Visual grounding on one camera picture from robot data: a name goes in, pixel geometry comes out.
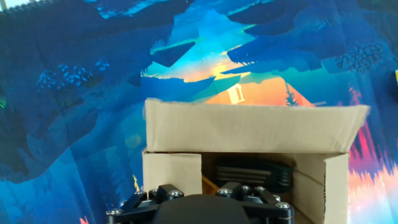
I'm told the yellow folding hex key set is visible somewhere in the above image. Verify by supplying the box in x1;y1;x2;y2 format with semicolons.
201;175;220;195

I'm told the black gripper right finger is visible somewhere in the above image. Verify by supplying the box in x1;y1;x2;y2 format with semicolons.
215;182;295;224

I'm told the landscape print tablecloth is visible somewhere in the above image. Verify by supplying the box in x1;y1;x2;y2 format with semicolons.
0;0;398;224

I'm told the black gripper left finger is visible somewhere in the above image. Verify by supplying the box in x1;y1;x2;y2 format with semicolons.
105;183;185;224

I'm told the dark green folding hex key set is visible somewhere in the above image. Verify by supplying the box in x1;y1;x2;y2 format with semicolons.
214;158;295;191

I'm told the brown cardboard box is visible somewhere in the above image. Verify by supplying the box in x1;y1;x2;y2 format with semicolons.
141;98;371;224

